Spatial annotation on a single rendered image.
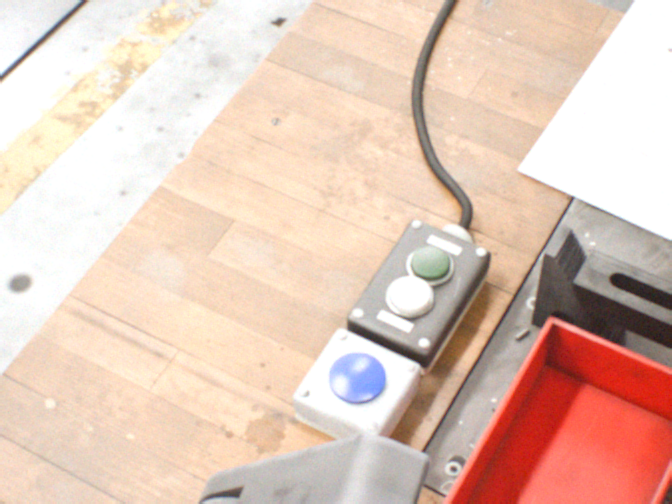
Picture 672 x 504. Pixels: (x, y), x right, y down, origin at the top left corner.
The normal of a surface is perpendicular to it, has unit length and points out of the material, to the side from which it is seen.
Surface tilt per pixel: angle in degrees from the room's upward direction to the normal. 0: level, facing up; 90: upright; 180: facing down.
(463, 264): 0
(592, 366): 90
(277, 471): 47
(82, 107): 0
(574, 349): 90
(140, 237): 0
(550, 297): 90
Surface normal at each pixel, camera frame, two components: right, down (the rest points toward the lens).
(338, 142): -0.02, -0.60
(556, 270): -0.50, 0.70
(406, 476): 0.26, -0.50
